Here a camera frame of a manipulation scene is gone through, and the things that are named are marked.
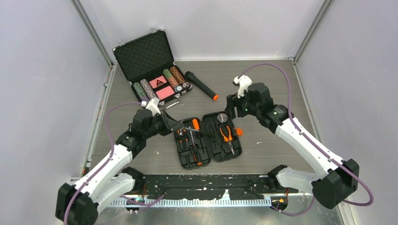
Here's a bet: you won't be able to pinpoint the pink card deck lower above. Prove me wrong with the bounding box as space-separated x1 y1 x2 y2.
155 86 175 100

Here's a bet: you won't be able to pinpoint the black orange flashlight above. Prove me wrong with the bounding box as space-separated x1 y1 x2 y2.
185 71 219 101

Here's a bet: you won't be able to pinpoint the small black orange screwdriver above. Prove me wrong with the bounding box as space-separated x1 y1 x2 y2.
177 129 184 150
183 131 189 147

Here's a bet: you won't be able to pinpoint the black poker chip case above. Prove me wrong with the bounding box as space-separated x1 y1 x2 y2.
112 29 192 106

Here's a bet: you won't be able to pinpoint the black plastic tool case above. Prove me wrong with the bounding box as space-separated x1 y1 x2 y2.
174 111 243 170

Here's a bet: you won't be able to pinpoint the black orange medium screwdriver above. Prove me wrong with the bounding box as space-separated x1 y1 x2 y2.
190 130 203 166

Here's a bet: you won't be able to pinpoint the orange case latch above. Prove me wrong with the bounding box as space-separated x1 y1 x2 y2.
235 127 243 136

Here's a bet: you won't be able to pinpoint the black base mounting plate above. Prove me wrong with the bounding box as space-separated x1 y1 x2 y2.
126 174 286 200

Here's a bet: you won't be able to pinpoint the orange handled pliers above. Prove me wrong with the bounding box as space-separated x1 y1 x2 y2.
220 125 235 155

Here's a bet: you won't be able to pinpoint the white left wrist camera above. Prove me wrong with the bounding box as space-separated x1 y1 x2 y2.
140 98 161 116

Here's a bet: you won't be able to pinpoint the pink card deck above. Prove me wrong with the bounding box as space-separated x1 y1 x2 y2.
149 75 168 89
155 86 175 100

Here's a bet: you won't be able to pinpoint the small claw hammer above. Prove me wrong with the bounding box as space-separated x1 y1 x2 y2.
180 127 215 136

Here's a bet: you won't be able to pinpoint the long black orange screwdriver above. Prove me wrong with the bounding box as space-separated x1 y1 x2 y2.
192 118 200 130

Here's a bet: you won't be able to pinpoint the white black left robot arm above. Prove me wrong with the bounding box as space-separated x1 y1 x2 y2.
55 109 184 225

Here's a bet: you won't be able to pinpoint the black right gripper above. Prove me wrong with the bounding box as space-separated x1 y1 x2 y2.
224 90 260 120

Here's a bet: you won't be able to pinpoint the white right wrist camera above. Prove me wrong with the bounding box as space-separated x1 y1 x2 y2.
233 75 252 98

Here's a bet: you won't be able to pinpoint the round tape measure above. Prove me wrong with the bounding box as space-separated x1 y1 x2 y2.
217 113 228 123

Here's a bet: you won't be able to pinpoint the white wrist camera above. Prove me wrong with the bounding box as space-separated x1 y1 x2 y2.
233 75 252 98
140 98 161 116

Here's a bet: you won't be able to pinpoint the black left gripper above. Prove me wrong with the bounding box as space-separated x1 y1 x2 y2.
144 109 183 139

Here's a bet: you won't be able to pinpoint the pink card deck upper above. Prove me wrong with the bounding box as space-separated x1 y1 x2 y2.
149 75 168 89

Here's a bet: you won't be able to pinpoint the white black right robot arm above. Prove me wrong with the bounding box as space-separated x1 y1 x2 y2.
225 83 359 209

